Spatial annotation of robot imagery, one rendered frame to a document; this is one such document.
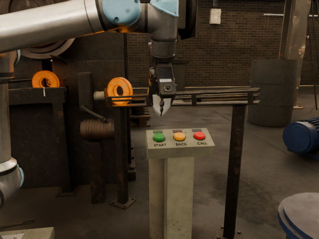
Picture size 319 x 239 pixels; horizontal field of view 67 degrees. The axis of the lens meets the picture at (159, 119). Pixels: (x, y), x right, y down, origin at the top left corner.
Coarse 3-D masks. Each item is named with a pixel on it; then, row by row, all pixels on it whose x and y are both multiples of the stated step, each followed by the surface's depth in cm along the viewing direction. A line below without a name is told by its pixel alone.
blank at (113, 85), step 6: (114, 78) 131; (120, 78) 130; (108, 84) 134; (114, 84) 132; (120, 84) 131; (126, 84) 129; (108, 90) 135; (114, 90) 134; (126, 90) 130; (132, 90) 131; (114, 102) 135; (120, 102) 133; (126, 102) 132
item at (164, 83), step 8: (160, 64) 70; (168, 64) 70; (160, 72) 69; (168, 72) 69; (160, 80) 67; (168, 80) 68; (160, 88) 66; (168, 88) 66; (160, 96) 67; (168, 96) 66
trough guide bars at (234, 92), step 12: (108, 96) 134; (120, 96) 130; (132, 96) 126; (144, 96) 123; (180, 96) 120; (192, 96) 110; (204, 96) 108; (216, 96) 105; (228, 96) 103; (240, 96) 101; (252, 96) 98
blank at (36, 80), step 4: (40, 72) 144; (44, 72) 144; (48, 72) 144; (36, 76) 144; (40, 76) 144; (44, 76) 144; (48, 76) 145; (52, 76) 145; (56, 76) 147; (32, 80) 144; (36, 80) 144; (40, 80) 145; (52, 80) 145; (56, 80) 145; (32, 84) 145; (36, 84) 145; (40, 84) 146; (52, 84) 146; (56, 84) 146
